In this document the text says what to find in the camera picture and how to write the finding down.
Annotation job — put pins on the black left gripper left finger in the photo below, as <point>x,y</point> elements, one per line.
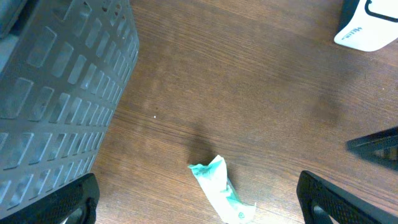
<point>74,203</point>

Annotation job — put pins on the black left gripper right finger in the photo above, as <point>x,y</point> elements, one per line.
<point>323,202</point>

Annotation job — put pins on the teal wet wipes pack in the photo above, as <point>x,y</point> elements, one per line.
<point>214,182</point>

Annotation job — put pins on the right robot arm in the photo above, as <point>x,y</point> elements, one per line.
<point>379,148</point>

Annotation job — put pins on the white barcode scanner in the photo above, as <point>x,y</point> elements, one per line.
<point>367,25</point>

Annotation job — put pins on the grey plastic mesh basket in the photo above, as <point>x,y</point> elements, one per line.
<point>64,67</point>

